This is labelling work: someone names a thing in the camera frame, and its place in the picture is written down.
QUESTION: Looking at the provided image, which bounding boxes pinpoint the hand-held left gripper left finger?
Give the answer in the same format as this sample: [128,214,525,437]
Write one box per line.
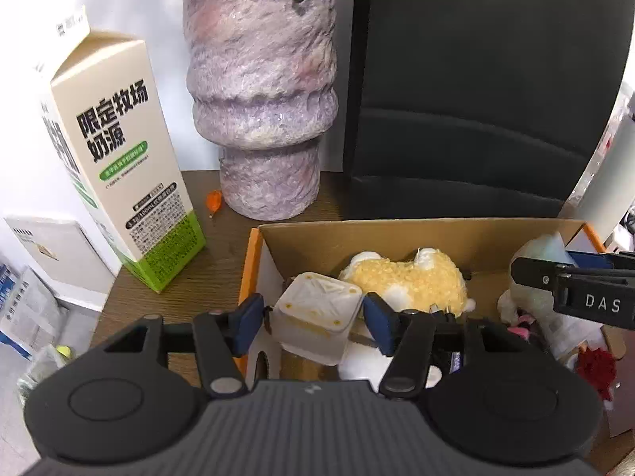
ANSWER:
[102,294,266,400]

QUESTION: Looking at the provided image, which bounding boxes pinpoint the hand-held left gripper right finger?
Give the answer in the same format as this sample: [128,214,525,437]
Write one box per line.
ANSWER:
[362,292,502,397]

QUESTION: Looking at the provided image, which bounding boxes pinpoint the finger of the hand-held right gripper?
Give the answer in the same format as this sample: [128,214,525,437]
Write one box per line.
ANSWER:
[566,250,635,269]
[511,256,564,299]

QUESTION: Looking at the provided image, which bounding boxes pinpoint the white and yellow plush toy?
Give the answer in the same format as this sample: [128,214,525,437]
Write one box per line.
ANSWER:
[337,247,478,388]

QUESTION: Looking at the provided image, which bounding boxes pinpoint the cotton swab box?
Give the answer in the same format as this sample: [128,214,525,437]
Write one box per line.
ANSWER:
[272,272,363,368]

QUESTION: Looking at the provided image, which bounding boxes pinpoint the red cardboard box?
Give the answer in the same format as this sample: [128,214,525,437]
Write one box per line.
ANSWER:
[238,217,631,437]

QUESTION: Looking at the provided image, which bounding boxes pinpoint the wooden desktop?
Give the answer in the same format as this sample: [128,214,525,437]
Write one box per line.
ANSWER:
[89,169,635,474]

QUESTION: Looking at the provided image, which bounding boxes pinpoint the red fabric rose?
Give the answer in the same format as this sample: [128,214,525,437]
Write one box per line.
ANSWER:
[575,346,619,402]

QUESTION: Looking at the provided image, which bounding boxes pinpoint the white and green milk carton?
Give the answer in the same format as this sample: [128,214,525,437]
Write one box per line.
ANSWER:
[37,5,206,294]

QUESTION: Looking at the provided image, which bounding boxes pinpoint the black office chair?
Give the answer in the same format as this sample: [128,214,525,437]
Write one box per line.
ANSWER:
[342,0,635,221]

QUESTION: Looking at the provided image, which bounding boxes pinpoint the white paper box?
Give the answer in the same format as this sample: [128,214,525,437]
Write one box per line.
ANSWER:
[4,215,120,311]

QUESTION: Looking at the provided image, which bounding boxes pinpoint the blue and white packets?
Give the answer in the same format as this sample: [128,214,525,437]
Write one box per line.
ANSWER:
[0,263,66,358]

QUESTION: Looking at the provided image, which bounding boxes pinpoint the purple stone vase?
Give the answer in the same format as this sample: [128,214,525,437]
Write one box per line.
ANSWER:
[177,0,339,221]

